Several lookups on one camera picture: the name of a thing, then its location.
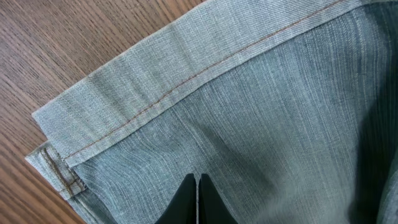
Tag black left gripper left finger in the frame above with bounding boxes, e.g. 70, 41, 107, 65
155, 174, 197, 224

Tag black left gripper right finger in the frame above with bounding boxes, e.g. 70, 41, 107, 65
198, 174, 237, 224

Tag light blue denim shorts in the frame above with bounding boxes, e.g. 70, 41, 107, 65
26, 0, 397, 223

